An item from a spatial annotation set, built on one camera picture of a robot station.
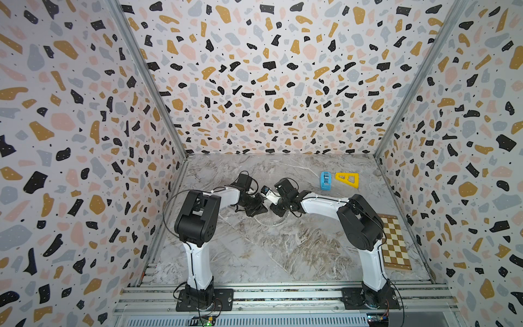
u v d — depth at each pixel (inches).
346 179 43.2
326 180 42.0
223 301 28.9
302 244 34.6
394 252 32.9
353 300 28.9
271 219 35.3
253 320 27.7
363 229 20.9
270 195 34.5
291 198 30.5
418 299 30.0
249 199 35.1
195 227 20.6
